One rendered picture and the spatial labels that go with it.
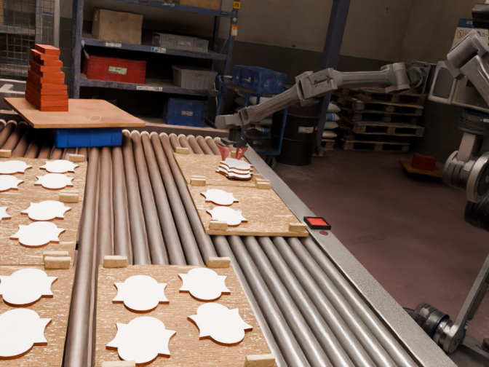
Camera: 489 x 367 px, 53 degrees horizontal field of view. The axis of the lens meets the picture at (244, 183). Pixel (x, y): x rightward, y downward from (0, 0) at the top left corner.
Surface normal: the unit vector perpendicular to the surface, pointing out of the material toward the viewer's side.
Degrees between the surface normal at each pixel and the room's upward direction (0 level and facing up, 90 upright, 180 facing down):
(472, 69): 87
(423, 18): 90
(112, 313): 0
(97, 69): 90
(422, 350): 0
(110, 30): 84
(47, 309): 0
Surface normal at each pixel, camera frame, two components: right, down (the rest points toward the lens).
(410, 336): 0.15, -0.94
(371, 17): 0.38, 0.36
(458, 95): -0.73, 0.11
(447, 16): -0.91, 0.00
